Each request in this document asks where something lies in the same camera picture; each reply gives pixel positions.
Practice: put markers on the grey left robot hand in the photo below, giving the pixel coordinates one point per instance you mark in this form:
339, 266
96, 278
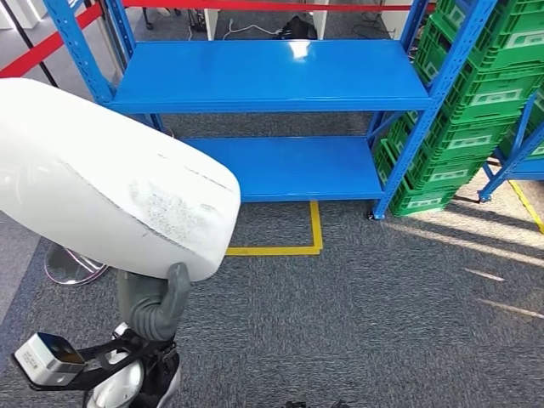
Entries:
178, 293

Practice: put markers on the white curved plastic part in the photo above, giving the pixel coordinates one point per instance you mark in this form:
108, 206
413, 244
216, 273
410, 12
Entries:
106, 174

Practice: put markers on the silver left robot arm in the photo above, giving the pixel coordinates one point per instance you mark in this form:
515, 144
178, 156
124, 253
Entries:
115, 385

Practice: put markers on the blue metal shelf rack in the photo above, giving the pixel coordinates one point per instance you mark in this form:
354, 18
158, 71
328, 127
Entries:
527, 169
272, 73

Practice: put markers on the white desk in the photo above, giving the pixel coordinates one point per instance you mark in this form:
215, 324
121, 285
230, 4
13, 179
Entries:
211, 25

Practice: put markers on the black bag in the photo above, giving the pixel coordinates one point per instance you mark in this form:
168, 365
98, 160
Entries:
297, 28

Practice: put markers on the yellow floor tape square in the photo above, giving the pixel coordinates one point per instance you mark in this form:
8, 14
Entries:
527, 207

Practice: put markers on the black left camera bracket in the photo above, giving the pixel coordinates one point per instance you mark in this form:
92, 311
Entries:
106, 360

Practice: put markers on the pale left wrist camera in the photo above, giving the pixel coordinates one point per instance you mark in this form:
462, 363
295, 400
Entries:
42, 360

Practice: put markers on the black stanchion post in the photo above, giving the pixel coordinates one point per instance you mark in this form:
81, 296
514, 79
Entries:
29, 45

